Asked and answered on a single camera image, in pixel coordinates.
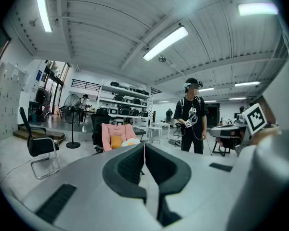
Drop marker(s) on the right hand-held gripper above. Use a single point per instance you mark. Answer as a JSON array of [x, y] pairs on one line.
[[254, 118]]

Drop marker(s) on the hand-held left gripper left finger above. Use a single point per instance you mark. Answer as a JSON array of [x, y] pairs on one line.
[[125, 170]]

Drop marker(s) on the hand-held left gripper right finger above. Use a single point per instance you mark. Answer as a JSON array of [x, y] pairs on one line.
[[163, 172]]

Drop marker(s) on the white fried-egg shaped cushion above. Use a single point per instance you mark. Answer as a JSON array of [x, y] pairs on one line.
[[132, 141]]

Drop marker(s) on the orange pillow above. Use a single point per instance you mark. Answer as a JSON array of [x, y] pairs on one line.
[[115, 142]]

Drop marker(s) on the person's right forearm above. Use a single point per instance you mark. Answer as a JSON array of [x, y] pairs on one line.
[[265, 135]]

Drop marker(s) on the black-legged table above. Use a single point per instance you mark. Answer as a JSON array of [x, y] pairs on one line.
[[222, 129]]

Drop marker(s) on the ceiling light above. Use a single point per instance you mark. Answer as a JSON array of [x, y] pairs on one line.
[[166, 43], [206, 89], [246, 83], [257, 9], [43, 8]]

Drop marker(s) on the pink padded lounge chair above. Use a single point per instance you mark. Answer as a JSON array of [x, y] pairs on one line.
[[115, 130]]

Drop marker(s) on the dark double door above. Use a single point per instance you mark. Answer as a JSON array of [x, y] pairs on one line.
[[213, 114]]

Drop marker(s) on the low dark metal table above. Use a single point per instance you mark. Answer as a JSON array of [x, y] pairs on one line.
[[139, 130]]

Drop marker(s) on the white table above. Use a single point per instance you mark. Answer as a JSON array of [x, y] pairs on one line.
[[159, 124]]

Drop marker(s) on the black mesh office chair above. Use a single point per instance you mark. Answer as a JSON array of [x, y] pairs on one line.
[[98, 124]]

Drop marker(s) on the person's beige shirt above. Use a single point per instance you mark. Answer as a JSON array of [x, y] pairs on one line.
[[274, 177]]

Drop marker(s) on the row of black equipment cases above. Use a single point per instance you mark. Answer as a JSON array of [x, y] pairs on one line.
[[119, 97]]

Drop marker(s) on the white shelf rack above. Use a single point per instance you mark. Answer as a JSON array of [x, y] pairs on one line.
[[120, 88]]

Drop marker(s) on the black metal staircase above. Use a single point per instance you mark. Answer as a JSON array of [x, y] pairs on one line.
[[156, 91]]

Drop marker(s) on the black standing fan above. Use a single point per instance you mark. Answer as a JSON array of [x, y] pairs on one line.
[[71, 107]]

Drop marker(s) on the black cantilever chair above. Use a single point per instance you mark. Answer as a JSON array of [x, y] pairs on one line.
[[41, 145]]

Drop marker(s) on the black balcony railing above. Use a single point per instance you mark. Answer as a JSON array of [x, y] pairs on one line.
[[86, 84]]

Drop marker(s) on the wooden step platform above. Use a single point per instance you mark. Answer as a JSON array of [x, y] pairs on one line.
[[21, 133]]

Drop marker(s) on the grey metal lockers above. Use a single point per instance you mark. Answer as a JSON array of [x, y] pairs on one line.
[[7, 100]]

